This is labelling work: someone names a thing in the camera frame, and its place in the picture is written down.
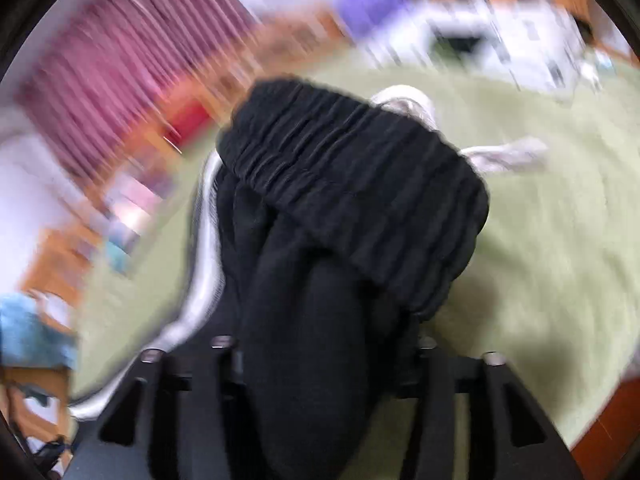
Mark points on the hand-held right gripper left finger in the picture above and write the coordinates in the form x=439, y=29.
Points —
x=210, y=385

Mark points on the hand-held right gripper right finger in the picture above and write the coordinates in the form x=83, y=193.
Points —
x=445, y=390

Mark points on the black pants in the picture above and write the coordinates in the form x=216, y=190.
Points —
x=345, y=240

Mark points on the green blanket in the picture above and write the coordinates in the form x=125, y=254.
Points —
x=540, y=240

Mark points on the wooden shelf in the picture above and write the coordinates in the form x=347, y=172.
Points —
x=75, y=260

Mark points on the blue cloth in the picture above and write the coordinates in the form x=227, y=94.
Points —
x=32, y=332

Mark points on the pink striped curtain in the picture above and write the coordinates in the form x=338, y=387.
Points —
x=135, y=60

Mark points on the white cluttered furniture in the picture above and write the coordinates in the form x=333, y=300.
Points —
x=500, y=40

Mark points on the purple round object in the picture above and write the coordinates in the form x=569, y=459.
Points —
x=370, y=5

